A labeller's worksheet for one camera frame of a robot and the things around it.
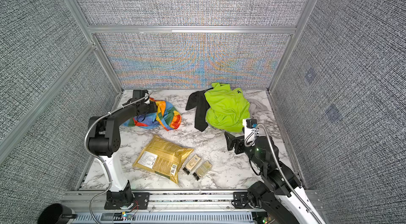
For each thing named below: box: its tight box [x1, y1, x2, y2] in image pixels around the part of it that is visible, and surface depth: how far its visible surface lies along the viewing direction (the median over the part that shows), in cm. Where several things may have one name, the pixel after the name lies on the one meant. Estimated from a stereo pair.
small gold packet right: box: [195, 160, 213, 178], surface depth 81 cm
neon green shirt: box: [204, 82, 251, 133], surface depth 99 cm
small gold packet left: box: [186, 154, 201, 171], surface depth 83 cm
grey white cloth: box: [247, 98, 271, 117], surface depth 108 cm
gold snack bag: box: [132, 134, 195, 185], surface depth 83 cm
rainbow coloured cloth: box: [122, 97, 182, 132], surface depth 102 cm
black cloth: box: [185, 87, 215, 133], surface depth 105 cm
